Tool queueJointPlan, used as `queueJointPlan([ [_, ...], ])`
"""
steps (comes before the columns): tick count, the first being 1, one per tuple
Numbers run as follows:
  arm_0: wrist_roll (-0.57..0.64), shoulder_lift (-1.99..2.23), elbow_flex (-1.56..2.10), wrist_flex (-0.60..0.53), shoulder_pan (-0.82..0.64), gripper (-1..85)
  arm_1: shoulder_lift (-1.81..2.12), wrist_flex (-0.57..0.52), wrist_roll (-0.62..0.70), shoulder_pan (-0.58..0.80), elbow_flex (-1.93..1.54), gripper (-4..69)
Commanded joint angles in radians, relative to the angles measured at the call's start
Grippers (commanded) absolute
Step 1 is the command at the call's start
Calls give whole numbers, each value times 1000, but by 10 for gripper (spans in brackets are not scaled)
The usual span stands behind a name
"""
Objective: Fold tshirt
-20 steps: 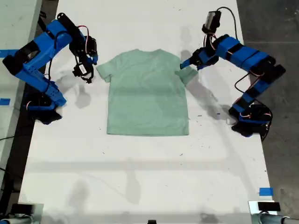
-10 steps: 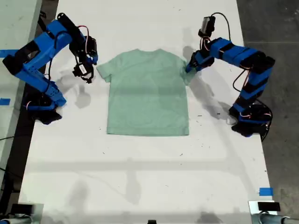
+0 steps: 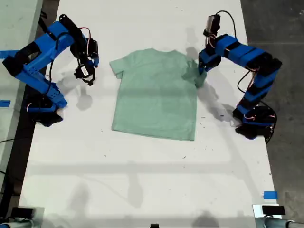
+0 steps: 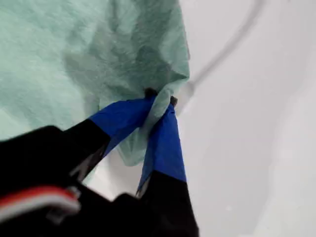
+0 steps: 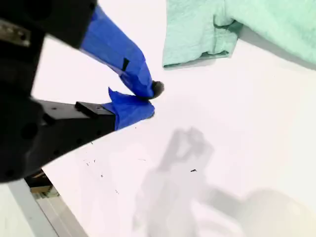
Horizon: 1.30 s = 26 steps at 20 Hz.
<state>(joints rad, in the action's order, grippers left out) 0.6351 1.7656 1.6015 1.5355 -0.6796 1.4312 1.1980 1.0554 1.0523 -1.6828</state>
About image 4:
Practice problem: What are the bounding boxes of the pale green T-shirt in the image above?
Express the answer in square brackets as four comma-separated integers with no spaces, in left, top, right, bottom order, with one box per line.
[0,0,191,186]

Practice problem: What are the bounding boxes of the red and white servo wire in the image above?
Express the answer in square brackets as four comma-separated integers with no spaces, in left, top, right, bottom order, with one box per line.
[0,186,81,223]

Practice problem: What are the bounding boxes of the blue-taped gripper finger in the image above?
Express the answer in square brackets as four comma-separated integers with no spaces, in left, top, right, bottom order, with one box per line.
[56,88,158,180]
[136,96,200,237]

